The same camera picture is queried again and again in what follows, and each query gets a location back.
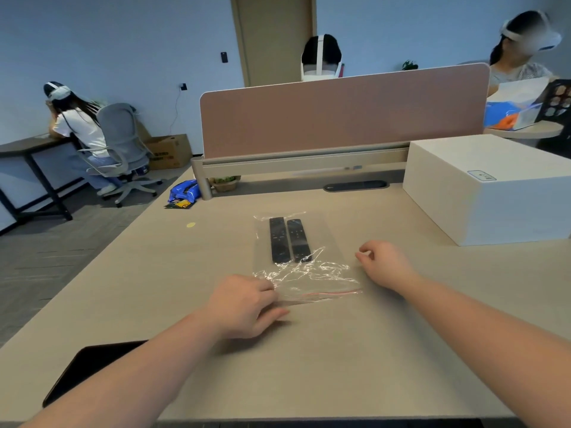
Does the black wall plug with cable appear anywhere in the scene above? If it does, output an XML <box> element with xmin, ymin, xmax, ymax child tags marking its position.
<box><xmin>168</xmin><ymin>82</ymin><xmax>188</xmax><ymax>137</ymax></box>

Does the person's right forearm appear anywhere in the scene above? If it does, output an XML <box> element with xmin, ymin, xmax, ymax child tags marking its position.
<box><xmin>397</xmin><ymin>273</ymin><xmax>571</xmax><ymax>428</ymax></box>

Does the blue snack packet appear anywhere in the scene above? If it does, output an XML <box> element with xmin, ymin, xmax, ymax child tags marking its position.
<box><xmin>164</xmin><ymin>179</ymin><xmax>200</xmax><ymax>210</ymax></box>

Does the person's left hand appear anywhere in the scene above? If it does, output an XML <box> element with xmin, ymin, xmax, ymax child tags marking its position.
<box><xmin>203</xmin><ymin>274</ymin><xmax>291</xmax><ymax>340</ymax></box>

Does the small plant in basket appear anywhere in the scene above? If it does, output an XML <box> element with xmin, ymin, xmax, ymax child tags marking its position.
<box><xmin>208</xmin><ymin>175</ymin><xmax>241</xmax><ymax>193</ymax></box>

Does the black tablet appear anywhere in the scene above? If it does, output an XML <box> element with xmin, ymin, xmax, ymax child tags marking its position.
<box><xmin>42</xmin><ymin>339</ymin><xmax>148</xmax><ymax>408</ymax></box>

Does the person's left forearm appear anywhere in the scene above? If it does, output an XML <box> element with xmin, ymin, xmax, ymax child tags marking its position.
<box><xmin>20</xmin><ymin>309</ymin><xmax>224</xmax><ymax>428</ymax></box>

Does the blue and orange package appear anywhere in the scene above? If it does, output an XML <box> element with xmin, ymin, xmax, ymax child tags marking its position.
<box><xmin>484</xmin><ymin>76</ymin><xmax>552</xmax><ymax>131</ymax></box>

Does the pink desk divider panel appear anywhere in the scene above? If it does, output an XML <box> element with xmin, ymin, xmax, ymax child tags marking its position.
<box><xmin>199</xmin><ymin>62</ymin><xmax>491</xmax><ymax>160</ymax></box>

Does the person's right hand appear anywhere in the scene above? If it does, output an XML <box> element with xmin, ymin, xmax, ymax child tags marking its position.
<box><xmin>354</xmin><ymin>240</ymin><xmax>420</xmax><ymax>294</ymax></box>

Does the round beige table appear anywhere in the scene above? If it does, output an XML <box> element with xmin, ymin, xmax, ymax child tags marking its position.
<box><xmin>485</xmin><ymin>121</ymin><xmax>564</xmax><ymax>140</ymax></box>

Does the white headset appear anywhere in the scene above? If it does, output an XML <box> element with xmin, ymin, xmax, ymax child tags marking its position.
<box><xmin>500</xmin><ymin>12</ymin><xmax>563</xmax><ymax>53</ymax></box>
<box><xmin>301</xmin><ymin>34</ymin><xmax>343</xmax><ymax>82</ymax></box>
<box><xmin>44</xmin><ymin>83</ymin><xmax>72</xmax><ymax>102</ymax></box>

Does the black remote control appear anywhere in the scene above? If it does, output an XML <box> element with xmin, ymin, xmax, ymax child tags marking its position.
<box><xmin>269</xmin><ymin>216</ymin><xmax>292</xmax><ymax>265</ymax></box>
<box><xmin>286</xmin><ymin>218</ymin><xmax>312</xmax><ymax>263</ymax></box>

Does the black perforated panel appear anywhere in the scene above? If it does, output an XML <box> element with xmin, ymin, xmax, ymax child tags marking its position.
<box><xmin>533</xmin><ymin>78</ymin><xmax>571</xmax><ymax>159</ymax></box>

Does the clear plastic bag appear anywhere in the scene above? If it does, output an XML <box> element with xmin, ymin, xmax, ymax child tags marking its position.
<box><xmin>252</xmin><ymin>211</ymin><xmax>363</xmax><ymax>304</ymax></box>

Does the beige divider base rail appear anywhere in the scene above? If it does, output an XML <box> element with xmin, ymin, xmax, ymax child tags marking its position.
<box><xmin>190</xmin><ymin>146</ymin><xmax>410</xmax><ymax>201</ymax></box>

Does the large white box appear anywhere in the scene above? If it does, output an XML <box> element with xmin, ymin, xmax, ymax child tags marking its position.
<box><xmin>402</xmin><ymin>134</ymin><xmax>571</xmax><ymax>247</ymax></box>

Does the black oval cable grommet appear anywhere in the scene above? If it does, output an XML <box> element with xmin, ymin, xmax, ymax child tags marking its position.
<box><xmin>322</xmin><ymin>180</ymin><xmax>388</xmax><ymax>193</ymax></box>

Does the brown cardboard box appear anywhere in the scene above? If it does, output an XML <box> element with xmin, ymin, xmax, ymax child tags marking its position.
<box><xmin>145</xmin><ymin>134</ymin><xmax>193</xmax><ymax>171</ymax></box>

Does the beige wooden door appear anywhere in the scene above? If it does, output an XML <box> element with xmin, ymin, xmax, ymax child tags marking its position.
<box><xmin>230</xmin><ymin>0</ymin><xmax>318</xmax><ymax>87</ymax></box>

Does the dark desk with black legs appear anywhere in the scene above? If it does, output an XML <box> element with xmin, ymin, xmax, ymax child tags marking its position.
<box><xmin>0</xmin><ymin>133</ymin><xmax>79</xmax><ymax>226</ymax></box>

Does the grey office chair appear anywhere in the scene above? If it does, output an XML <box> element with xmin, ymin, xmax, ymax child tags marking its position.
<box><xmin>78</xmin><ymin>102</ymin><xmax>164</xmax><ymax>208</ymax></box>

